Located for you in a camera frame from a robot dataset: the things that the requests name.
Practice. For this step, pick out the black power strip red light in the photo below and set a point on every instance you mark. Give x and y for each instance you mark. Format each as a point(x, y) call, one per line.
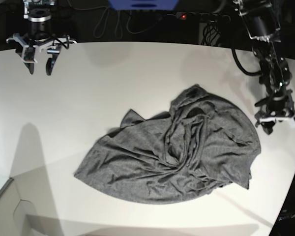
point(202, 17)

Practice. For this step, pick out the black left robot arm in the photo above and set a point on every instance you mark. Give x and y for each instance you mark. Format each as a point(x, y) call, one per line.
point(263, 29)

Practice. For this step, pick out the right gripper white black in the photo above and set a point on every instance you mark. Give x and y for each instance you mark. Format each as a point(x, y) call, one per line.
point(52, 45)

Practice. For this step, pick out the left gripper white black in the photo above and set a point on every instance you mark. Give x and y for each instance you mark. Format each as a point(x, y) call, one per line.
point(276, 107)

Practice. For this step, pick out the grey t-shirt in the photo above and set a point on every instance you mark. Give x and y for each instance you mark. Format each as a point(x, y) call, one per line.
point(202, 143)

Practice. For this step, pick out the blue box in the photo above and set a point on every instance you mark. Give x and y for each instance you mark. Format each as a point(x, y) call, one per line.
point(143, 4)

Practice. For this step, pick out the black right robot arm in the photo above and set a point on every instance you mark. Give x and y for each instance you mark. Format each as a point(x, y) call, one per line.
point(39, 37)

